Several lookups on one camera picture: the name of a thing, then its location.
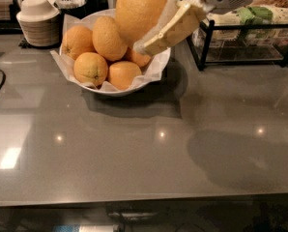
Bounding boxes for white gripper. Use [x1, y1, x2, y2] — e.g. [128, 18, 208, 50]
[132, 0, 252, 55]

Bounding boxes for back left orange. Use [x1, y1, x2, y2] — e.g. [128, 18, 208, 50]
[61, 25, 95, 60]

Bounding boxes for black stirrer holder cup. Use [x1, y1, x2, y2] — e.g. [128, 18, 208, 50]
[54, 0, 86, 19]

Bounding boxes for black wire tea rack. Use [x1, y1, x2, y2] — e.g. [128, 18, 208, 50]
[187, 19, 288, 71]

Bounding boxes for stack of paper bowls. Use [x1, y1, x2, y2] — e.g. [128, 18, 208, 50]
[16, 0, 60, 47]

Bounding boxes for tall centre orange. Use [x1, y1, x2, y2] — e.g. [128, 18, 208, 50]
[92, 15, 128, 61]

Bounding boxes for large orange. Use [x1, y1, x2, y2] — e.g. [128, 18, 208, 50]
[115, 0, 167, 47]

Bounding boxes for front left orange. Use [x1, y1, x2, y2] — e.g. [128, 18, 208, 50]
[73, 52, 108, 87]

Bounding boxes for small hidden orange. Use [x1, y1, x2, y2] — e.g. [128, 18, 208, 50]
[124, 48, 151, 68]

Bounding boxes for green tea packets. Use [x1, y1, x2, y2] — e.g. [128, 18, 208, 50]
[237, 7, 273, 25]

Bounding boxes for white paper bowl liner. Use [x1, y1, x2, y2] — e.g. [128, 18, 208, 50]
[49, 13, 171, 93]

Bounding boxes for front centre orange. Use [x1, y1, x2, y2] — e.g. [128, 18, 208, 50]
[107, 61, 142, 90]

